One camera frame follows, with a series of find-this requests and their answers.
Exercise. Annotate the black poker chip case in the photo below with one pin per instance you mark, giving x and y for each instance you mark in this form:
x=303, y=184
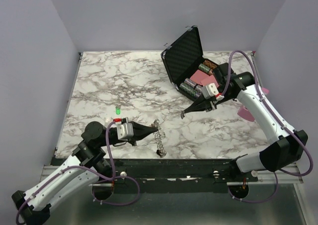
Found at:
x=182, y=58

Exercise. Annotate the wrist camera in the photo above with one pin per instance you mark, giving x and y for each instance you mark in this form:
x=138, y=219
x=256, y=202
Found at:
x=124, y=130
x=210, y=91

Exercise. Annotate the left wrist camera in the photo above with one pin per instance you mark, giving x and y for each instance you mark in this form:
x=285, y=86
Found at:
x=124, y=130

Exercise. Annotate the green key tag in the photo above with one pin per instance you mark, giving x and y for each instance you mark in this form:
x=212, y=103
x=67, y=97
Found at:
x=118, y=110

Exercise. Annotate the pink card deck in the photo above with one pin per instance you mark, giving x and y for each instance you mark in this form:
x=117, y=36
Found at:
x=203, y=79

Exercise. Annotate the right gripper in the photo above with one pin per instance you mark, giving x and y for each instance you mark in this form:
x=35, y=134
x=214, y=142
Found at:
x=202, y=104

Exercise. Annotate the pink holder block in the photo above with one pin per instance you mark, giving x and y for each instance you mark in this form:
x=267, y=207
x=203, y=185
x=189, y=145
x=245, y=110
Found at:
x=247, y=110

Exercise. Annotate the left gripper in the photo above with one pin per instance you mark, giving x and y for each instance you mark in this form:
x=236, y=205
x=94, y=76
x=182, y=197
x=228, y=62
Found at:
x=140, y=131

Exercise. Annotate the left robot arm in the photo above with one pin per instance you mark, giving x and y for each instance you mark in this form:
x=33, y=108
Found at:
x=90, y=162

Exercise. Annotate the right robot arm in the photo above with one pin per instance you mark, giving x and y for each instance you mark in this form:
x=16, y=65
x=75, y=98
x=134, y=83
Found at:
x=284, y=141

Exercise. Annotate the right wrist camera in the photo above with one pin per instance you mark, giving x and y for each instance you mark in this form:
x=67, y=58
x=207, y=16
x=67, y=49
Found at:
x=210, y=91

